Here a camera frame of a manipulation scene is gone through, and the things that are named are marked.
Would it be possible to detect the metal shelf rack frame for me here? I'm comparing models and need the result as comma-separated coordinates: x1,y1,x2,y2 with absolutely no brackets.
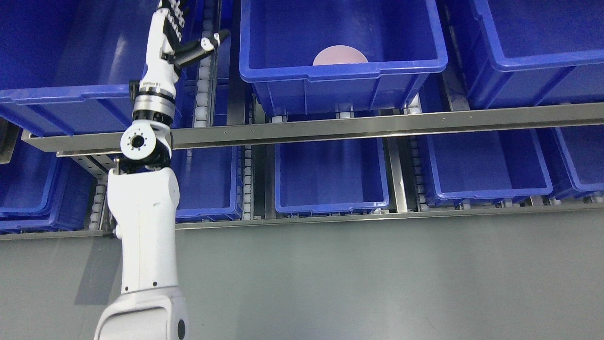
0,0,604,241

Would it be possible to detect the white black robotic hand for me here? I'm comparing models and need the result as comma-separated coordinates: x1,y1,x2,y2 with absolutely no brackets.
139,0,230,100

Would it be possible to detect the blue bin lower middle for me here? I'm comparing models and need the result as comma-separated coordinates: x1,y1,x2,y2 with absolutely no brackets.
275,138,390,217

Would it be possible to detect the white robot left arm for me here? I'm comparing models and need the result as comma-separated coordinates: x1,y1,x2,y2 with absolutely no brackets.
93,80,190,340

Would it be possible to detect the blue bin upper right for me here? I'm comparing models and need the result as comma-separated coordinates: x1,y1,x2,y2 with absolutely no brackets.
443,0,604,109

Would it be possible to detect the pink bowl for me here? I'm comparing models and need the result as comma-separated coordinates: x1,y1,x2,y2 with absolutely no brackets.
312,45,369,66

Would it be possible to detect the blue bin upper left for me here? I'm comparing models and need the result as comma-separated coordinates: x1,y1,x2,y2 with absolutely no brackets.
0,0,158,137

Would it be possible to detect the blue bin far right lower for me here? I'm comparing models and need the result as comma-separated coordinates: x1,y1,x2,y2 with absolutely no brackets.
536,125,604,200

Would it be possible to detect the blue bin with bowls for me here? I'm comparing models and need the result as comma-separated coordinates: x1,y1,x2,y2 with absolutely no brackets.
239,0,448,116

